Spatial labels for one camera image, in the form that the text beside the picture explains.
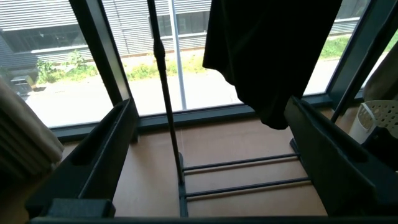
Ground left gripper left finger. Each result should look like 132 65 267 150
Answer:
25 98 139 218

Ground black shorts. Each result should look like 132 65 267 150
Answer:
201 0 343 131

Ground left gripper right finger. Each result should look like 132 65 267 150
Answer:
284 95 398 218

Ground heap of clothes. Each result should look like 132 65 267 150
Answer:
361 125 398 172

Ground window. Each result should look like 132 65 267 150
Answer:
0 0 398 141

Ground white laundry basket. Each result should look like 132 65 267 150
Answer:
348 100 398 146

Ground black clothes rack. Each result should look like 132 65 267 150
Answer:
146 0 398 218

